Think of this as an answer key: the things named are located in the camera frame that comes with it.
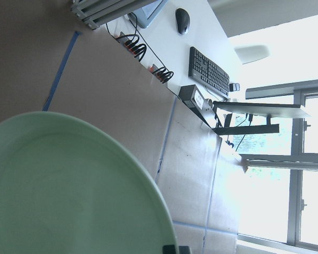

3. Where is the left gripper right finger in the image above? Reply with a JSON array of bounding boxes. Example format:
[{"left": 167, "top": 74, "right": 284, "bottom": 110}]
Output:
[{"left": 179, "top": 246, "right": 191, "bottom": 254}]

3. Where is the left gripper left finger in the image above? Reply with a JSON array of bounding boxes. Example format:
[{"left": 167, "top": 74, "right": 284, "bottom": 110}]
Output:
[{"left": 162, "top": 244, "right": 176, "bottom": 254}]

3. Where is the mint green plate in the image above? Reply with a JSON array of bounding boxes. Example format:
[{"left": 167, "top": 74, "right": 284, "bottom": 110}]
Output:
[{"left": 0, "top": 112, "right": 179, "bottom": 253}]

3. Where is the black mini computer box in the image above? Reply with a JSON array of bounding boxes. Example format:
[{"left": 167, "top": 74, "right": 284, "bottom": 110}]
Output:
[{"left": 178, "top": 85, "right": 215, "bottom": 121}]

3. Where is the black keyboard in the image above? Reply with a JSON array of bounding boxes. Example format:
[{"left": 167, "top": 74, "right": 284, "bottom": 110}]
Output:
[{"left": 188, "top": 47, "right": 229, "bottom": 99}]

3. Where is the black computer mouse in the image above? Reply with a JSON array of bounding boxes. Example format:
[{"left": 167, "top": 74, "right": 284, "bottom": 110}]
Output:
[{"left": 175, "top": 8, "right": 190, "bottom": 35}]

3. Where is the aluminium frame post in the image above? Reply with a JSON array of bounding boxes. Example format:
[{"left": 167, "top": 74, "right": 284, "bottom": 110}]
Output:
[{"left": 70, "top": 0, "right": 154, "bottom": 30}]

